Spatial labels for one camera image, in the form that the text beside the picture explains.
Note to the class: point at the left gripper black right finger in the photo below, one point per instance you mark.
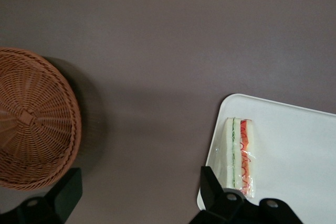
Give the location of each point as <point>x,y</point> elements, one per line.
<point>220,208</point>

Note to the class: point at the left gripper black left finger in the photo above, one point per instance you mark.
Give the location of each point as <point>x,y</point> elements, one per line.
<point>52,203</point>

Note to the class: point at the triangle sandwich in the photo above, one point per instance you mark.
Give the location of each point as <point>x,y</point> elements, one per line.
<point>236,155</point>

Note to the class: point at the round brown wicker basket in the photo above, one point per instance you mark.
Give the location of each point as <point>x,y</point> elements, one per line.
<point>31,119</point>

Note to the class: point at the beige plastic tray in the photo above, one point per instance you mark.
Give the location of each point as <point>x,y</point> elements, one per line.
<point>294,155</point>

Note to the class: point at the brown table cover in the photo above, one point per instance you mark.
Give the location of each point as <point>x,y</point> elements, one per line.
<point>157,51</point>

